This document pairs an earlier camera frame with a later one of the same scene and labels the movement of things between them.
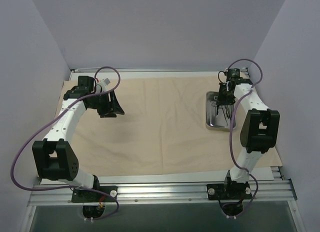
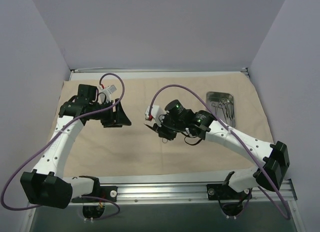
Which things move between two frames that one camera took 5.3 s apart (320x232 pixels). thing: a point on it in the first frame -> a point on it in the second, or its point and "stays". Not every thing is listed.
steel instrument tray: x=219 y=117 stays
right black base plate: x=222 y=191 stays
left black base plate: x=87 y=196 stays
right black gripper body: x=225 y=101 -> x=162 y=131
